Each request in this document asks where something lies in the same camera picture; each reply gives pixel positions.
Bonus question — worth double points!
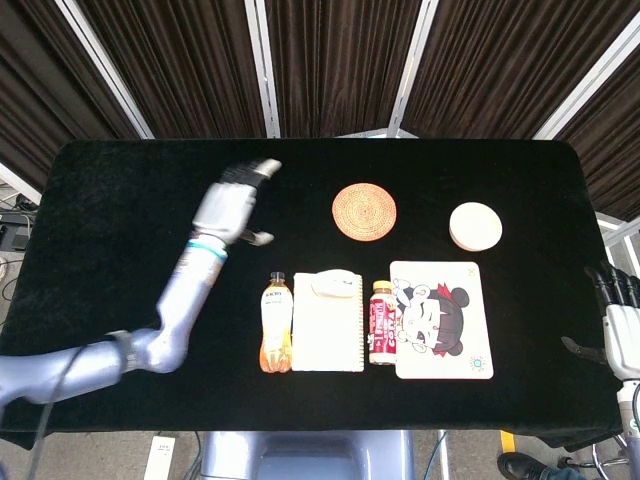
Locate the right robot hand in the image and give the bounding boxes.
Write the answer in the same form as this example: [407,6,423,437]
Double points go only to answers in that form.
[560,260,640,384]

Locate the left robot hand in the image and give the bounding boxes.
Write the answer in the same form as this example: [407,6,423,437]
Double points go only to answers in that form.
[191,158,283,248]

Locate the white computer mouse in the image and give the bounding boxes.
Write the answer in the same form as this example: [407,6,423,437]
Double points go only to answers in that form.
[310,269,354,299]

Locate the orange drink plastic bottle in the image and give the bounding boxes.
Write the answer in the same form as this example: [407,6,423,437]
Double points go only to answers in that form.
[258,271,294,374]

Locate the cartoon print mouse pad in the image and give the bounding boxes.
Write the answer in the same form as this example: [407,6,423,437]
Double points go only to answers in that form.
[389,260,495,381]

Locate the red label drink bottle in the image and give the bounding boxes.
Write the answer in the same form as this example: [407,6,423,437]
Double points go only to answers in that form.
[368,280,400,367]

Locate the black velvet tablecloth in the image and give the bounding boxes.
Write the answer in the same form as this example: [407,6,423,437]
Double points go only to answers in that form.
[0,138,624,451]

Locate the metal stand base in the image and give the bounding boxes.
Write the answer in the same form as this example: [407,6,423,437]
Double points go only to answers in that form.
[558,433,629,474]

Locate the round woven rattan coaster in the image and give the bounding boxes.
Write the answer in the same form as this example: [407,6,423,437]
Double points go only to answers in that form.
[331,182,399,243]

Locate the blue jeans leg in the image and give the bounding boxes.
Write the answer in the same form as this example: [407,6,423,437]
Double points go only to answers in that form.
[547,464,599,480]

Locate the dark brown curtain panel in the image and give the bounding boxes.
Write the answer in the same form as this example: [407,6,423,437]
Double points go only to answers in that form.
[264,0,424,139]
[554,49,640,221]
[402,0,640,140]
[0,0,141,191]
[74,0,266,140]

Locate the cream spiral notebook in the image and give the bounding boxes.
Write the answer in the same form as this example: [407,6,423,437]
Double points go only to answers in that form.
[291,271,365,373]

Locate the black leather shoe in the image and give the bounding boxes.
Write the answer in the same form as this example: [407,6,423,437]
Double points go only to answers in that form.
[497,451,551,480]

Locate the cream ceramic bowl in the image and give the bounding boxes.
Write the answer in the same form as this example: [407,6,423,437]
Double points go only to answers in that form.
[448,201,504,253]

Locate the black electronic device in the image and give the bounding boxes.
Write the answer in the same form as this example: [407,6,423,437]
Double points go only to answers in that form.
[0,209,32,251]

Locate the white power strip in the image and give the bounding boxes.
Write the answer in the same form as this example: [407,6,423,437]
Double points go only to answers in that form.
[144,434,176,480]

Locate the blue-grey robot torso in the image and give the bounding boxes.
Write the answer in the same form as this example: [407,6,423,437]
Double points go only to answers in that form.
[199,429,416,480]

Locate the low aluminium frame rail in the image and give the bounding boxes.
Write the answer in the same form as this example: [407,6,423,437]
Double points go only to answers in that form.
[595,212,640,249]
[0,162,42,204]

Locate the aluminium frame post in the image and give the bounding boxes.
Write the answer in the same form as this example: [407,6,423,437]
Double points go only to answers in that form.
[532,14,640,140]
[53,0,155,140]
[243,0,282,139]
[387,0,441,137]

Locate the short aluminium frame crossbar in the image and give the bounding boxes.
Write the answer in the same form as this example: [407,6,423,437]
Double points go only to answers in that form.
[332,127,419,140]

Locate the green floor cable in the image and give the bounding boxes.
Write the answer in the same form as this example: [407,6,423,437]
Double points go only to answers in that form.
[427,429,449,480]

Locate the black floor cable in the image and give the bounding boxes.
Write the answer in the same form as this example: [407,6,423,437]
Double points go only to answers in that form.
[191,430,205,480]

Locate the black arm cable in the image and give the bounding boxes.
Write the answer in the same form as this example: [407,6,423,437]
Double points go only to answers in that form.
[29,343,86,480]

